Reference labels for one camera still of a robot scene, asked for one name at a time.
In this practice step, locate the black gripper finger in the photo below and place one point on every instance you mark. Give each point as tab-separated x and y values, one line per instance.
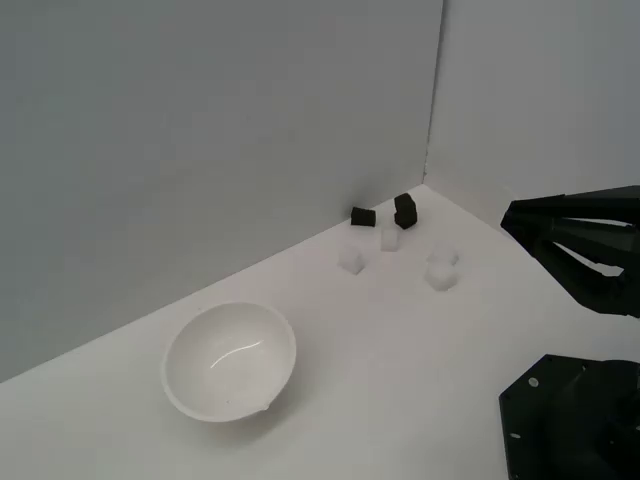
575	210
600	295

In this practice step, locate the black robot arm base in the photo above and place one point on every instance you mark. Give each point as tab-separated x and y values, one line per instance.
570	420

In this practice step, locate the black foam box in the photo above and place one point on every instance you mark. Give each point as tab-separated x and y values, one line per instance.
362	216
404	201
407	220

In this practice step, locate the white bowl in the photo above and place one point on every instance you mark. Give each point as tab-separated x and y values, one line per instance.
225	360

